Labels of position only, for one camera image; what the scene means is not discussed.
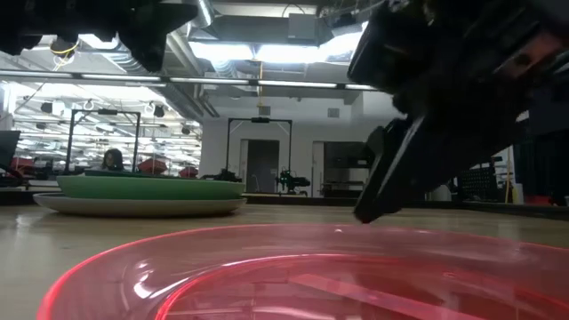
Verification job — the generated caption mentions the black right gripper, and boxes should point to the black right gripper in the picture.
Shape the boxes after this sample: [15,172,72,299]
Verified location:
[349,0,569,225]

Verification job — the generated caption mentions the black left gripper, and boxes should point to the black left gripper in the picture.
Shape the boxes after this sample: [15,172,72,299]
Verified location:
[110,0,199,73]

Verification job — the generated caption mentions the large opaque green plate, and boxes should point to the large opaque green plate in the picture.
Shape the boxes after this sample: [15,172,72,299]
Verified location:
[56,174,247,201]

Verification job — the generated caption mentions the white round container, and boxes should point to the white round container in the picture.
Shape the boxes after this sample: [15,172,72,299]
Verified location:
[427,184,453,203]

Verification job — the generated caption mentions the black pegboard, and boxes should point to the black pegboard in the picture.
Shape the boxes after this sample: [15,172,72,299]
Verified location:
[456,164,500,202]

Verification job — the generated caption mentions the black shelf cabinet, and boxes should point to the black shelf cabinet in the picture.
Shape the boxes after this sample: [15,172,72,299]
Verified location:
[321,140,373,199]

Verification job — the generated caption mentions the long ceiling light bar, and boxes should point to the long ceiling light bar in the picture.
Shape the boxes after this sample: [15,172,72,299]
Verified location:
[0,69,379,92]

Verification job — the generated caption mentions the seated person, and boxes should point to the seated person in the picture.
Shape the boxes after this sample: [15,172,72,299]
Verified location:
[100,148,125,172]

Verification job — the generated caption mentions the grey ceiling box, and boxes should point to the grey ceiling box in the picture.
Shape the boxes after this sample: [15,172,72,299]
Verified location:
[287,12,321,44]

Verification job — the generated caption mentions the large grey plate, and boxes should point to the large grey plate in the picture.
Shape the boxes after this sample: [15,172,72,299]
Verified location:
[32,191,248,219]

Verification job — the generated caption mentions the dark monitor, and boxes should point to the dark monitor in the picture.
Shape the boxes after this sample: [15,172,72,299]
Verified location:
[0,129,22,169]

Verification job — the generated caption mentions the pink translucent plastic plate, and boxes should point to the pink translucent plastic plate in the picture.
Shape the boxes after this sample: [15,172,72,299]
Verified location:
[36,223,569,320]

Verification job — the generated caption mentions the silver ventilation duct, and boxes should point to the silver ventilation duct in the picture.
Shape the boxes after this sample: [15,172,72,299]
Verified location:
[166,0,215,29]

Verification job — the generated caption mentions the black gantry frame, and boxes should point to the black gantry frame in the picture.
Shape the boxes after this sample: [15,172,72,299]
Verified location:
[64,108,142,175]
[225,116,293,184]

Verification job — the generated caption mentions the black table edge frame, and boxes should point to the black table edge frame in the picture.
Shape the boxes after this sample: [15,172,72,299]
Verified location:
[0,186,569,221]

